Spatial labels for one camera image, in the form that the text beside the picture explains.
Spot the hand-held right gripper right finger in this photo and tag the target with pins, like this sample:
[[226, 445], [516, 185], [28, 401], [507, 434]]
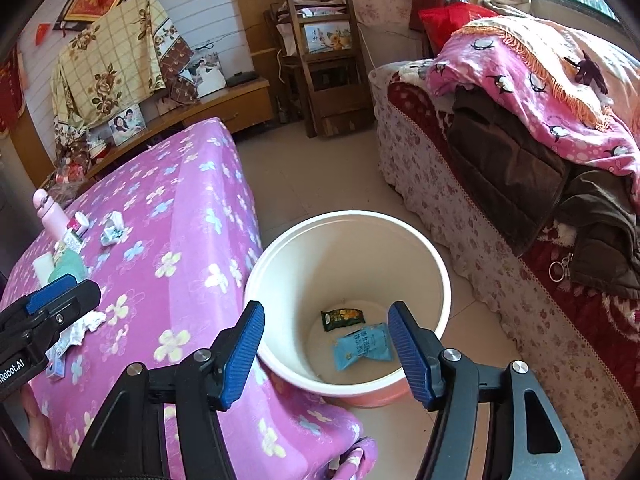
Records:
[[407, 355]]

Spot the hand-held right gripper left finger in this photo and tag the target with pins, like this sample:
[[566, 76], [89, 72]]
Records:
[[244, 355]]

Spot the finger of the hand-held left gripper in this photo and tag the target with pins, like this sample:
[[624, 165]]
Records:
[[75, 307], [52, 294]]

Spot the white wrapper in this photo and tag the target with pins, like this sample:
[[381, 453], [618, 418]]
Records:
[[82, 327]]

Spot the white green carton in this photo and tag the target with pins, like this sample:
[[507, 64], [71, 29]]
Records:
[[113, 232]]

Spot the white plastic bucket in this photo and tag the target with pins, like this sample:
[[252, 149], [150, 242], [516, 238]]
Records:
[[350, 260]]

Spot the small blue white packet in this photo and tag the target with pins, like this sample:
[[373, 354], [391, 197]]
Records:
[[55, 367]]

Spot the blue snack packet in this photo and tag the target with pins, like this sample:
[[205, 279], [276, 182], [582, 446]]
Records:
[[362, 346]]

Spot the green snack packet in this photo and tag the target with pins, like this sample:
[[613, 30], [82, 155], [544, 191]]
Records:
[[342, 320]]

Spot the white pink-label medicine bottle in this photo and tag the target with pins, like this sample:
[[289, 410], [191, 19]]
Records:
[[78, 223]]

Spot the pink water bottle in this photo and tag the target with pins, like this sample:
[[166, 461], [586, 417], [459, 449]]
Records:
[[50, 217]]

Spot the clear plastic bag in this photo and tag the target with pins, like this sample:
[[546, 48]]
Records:
[[67, 192]]

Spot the pink floral tablecloth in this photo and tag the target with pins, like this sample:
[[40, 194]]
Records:
[[175, 210]]

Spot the framed couple photo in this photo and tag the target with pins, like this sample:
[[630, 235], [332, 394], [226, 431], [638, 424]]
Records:
[[127, 124]]

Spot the brown jacket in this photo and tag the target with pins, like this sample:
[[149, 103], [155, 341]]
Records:
[[505, 170]]

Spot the olive jacket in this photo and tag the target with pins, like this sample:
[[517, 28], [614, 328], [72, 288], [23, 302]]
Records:
[[600, 230]]

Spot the yellow floral cloth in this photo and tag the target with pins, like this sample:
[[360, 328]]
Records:
[[110, 60]]

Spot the wooden cabinet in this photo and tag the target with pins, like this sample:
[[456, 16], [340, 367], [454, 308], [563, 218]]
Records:
[[240, 105]]

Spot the wedding photo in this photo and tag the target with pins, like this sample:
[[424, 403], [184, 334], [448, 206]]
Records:
[[205, 76]]

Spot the wooden chair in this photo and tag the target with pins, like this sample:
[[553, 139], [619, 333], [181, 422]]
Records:
[[332, 95]]

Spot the pink printed blanket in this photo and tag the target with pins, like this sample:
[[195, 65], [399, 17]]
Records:
[[550, 120]]

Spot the black box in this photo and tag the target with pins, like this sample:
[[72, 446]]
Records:
[[241, 79]]

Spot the fruit print picture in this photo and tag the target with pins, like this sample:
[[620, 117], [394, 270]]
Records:
[[327, 39]]

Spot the beige fringed blanket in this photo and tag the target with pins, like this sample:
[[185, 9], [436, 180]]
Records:
[[545, 50]]

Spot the red pillow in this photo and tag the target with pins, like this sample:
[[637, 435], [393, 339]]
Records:
[[450, 22]]

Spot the red fringed wall banner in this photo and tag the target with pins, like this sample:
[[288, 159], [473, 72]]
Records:
[[10, 90]]

